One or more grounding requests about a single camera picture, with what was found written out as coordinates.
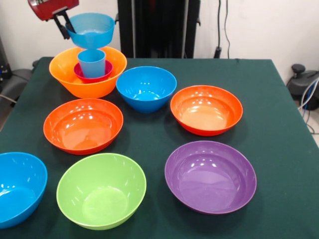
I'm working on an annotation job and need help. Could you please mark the blue cup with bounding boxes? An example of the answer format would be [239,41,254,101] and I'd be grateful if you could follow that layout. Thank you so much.
[77,49,107,78]

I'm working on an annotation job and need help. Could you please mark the blue and white cables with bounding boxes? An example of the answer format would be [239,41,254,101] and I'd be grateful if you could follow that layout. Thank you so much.
[300,77,319,135]

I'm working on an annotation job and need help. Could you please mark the black cable with plug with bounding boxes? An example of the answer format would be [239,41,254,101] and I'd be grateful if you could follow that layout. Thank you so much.
[214,0,223,59]

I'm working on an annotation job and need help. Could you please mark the purple bowl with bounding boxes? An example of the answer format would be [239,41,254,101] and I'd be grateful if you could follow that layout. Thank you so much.
[164,140,257,215]

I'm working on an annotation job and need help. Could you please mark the dark green table cloth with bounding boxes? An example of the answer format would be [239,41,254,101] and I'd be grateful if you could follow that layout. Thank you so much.
[0,56,319,239]

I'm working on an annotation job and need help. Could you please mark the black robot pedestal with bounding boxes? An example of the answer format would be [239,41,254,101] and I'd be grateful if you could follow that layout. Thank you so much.
[115,0,201,59]

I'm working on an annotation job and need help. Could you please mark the large orange bowl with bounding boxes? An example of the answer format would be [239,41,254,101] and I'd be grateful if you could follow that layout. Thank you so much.
[49,46,128,99]

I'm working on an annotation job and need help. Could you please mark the medium blue bowl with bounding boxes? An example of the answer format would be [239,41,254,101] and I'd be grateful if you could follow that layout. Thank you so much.
[116,66,177,114]

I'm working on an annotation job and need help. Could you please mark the thin black wall cable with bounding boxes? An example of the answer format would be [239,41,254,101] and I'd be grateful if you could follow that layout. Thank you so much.
[224,0,231,59]

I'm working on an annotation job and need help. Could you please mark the large blue bowl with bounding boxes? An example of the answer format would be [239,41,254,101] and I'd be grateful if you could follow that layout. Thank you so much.
[0,152,48,230]

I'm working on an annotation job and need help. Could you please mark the red-orange bowl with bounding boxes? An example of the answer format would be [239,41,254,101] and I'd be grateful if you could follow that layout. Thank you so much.
[43,98,124,155]
[170,85,244,137]

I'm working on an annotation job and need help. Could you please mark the small pink bowl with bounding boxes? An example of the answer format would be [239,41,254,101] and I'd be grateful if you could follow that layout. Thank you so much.
[73,59,114,84]

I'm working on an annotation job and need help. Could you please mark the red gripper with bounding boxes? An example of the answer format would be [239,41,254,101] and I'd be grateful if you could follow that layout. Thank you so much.
[27,0,80,40]

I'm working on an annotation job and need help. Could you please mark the low blue ridged bowl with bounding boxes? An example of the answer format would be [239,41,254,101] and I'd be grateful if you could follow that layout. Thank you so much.
[65,12,116,50]

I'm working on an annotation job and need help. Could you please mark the green bowl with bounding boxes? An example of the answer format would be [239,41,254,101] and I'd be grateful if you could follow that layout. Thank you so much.
[56,153,147,231]

